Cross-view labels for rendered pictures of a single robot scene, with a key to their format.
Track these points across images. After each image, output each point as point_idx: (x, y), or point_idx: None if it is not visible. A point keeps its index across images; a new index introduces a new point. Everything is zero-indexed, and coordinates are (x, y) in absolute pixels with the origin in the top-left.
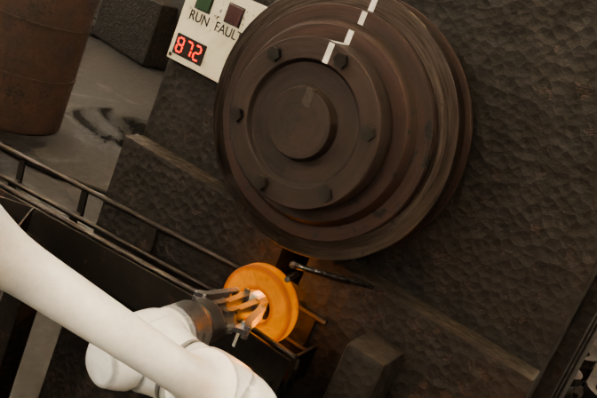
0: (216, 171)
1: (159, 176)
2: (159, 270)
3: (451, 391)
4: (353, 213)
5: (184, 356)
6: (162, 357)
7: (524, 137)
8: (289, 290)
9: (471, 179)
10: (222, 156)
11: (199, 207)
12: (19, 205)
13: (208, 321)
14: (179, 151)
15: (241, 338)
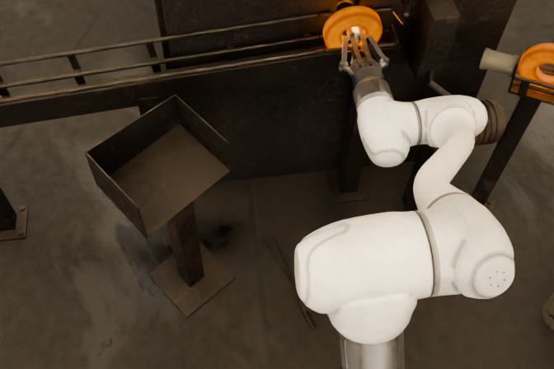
0: None
1: None
2: (271, 58)
3: None
4: None
5: (470, 135)
6: (471, 147)
7: None
8: (373, 14)
9: None
10: None
11: None
12: (166, 101)
13: (386, 82)
14: None
15: None
